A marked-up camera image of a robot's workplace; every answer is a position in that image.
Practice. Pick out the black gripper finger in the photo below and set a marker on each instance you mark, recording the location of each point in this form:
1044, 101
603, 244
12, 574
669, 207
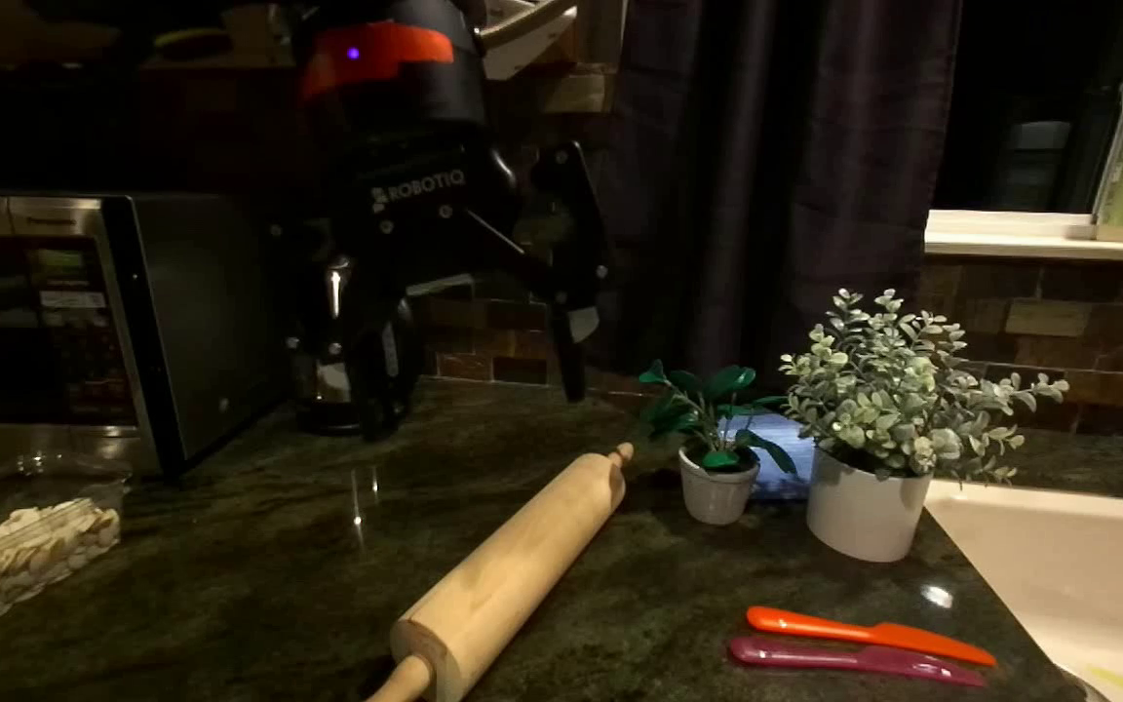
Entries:
372, 327
561, 237

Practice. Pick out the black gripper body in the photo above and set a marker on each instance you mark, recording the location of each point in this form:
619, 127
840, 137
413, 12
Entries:
409, 200

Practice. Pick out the wooden rolling pin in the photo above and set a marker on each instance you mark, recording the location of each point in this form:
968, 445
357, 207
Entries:
456, 630

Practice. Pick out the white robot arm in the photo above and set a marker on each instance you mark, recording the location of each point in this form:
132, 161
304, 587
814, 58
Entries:
374, 64

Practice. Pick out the stainless steel electric kettle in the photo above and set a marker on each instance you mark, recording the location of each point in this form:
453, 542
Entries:
320, 389

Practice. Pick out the dark curtain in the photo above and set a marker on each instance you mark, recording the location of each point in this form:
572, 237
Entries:
765, 157

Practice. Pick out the small green potted plant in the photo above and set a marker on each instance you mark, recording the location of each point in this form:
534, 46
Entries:
686, 408

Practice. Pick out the stainless steel microwave oven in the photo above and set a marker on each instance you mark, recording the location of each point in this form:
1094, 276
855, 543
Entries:
132, 330

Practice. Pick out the large pale potted plant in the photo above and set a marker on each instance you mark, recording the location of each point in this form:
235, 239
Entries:
890, 399

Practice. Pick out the white window sill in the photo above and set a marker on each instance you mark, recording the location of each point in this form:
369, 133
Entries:
1015, 237

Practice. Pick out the pale food pieces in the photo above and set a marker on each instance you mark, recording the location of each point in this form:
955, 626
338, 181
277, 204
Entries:
49, 543

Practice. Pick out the purple plastic knife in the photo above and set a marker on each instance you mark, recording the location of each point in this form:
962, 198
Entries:
865, 661

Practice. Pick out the orange plastic knife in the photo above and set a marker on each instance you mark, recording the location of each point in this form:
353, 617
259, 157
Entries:
902, 639

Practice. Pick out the white sink basin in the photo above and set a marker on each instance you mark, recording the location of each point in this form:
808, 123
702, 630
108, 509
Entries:
1057, 569

